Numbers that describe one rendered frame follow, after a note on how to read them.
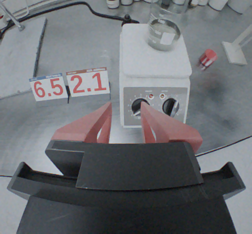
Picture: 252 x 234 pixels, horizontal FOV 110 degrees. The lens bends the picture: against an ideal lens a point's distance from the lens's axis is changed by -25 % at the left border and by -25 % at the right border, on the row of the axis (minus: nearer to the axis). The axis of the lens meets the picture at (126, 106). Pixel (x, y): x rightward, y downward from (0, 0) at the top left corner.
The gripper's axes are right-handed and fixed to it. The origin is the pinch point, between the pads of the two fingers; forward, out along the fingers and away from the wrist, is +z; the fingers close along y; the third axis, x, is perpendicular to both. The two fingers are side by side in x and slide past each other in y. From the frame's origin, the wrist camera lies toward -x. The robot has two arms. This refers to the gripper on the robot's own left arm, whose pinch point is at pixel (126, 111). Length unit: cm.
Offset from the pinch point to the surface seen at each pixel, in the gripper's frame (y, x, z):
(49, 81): 17.3, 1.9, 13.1
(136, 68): -1.7, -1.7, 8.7
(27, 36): 33.7, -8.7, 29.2
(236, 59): -34.6, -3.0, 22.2
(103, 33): 6.5, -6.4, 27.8
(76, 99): 11.3, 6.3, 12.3
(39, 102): 21.6, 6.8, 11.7
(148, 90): -3.8, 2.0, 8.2
